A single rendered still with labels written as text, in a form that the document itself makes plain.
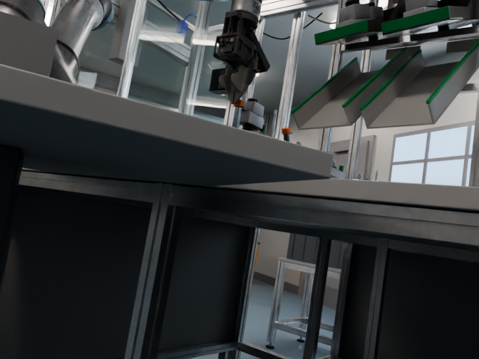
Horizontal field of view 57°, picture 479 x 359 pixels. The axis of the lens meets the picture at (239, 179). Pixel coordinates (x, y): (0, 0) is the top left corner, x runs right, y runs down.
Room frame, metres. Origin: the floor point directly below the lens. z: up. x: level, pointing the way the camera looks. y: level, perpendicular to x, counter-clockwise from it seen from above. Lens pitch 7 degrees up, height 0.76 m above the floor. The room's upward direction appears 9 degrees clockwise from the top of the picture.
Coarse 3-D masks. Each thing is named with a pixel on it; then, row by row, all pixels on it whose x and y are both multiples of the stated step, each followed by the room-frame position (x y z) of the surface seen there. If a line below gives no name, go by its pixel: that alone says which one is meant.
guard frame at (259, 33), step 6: (42, 0) 1.44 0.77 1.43; (48, 0) 1.46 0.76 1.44; (264, 18) 2.42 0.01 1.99; (258, 24) 2.41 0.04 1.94; (258, 30) 2.41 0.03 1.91; (258, 36) 2.40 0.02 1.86; (252, 84) 2.41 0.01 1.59; (252, 90) 2.41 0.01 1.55; (246, 96) 2.41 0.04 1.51; (240, 126) 2.41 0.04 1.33
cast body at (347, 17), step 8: (352, 0) 0.86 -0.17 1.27; (344, 8) 0.87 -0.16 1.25; (352, 8) 0.85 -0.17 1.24; (360, 8) 0.86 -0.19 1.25; (368, 8) 0.87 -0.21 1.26; (344, 16) 0.88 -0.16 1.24; (352, 16) 0.86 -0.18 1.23; (360, 16) 0.86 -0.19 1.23; (368, 16) 0.87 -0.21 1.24; (344, 24) 0.87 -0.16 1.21; (360, 32) 0.87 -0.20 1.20
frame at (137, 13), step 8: (136, 0) 1.69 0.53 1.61; (136, 8) 1.68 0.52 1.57; (136, 16) 1.68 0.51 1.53; (136, 24) 1.67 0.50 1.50; (136, 32) 1.68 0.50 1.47; (128, 40) 1.69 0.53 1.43; (128, 48) 1.68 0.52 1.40; (128, 56) 1.68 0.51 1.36; (128, 64) 1.67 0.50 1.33; (128, 72) 1.68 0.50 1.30; (120, 80) 1.69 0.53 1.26; (120, 88) 1.68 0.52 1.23
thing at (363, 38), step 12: (384, 12) 1.06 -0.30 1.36; (396, 12) 0.89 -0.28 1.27; (360, 24) 0.84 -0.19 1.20; (372, 24) 0.84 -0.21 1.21; (324, 36) 0.90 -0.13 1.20; (336, 36) 0.88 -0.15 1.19; (348, 36) 0.86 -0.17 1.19; (360, 36) 0.89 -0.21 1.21; (372, 36) 0.93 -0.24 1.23; (384, 36) 0.98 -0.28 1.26; (396, 36) 1.03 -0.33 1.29
